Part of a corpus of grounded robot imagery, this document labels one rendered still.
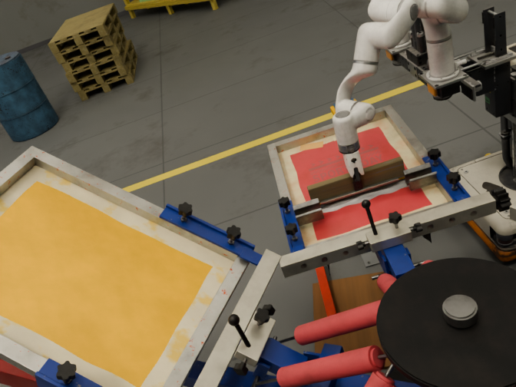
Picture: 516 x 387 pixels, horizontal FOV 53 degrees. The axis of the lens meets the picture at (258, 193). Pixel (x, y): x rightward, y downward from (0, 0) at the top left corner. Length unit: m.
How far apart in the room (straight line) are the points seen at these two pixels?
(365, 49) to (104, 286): 1.10
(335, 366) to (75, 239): 0.83
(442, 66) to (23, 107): 5.37
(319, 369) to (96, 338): 0.58
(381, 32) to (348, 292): 1.57
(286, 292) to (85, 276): 1.71
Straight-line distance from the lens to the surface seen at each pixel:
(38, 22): 11.49
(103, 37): 6.96
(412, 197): 1.90
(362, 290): 2.89
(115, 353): 1.41
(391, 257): 1.57
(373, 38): 1.79
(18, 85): 6.69
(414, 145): 2.10
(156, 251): 1.56
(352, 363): 1.12
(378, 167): 1.91
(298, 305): 2.94
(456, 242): 3.10
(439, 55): 2.17
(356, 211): 1.89
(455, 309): 1.02
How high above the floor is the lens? 2.14
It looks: 34 degrees down
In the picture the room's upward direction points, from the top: 21 degrees counter-clockwise
